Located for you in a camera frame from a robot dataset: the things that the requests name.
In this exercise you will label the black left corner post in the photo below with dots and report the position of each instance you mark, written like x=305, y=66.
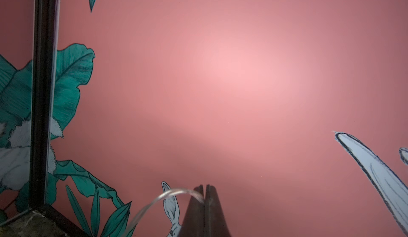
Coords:
x=44, y=62

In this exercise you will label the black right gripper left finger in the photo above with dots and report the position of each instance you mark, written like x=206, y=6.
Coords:
x=193, y=223

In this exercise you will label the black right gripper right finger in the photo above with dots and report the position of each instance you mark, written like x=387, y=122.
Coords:
x=215, y=222

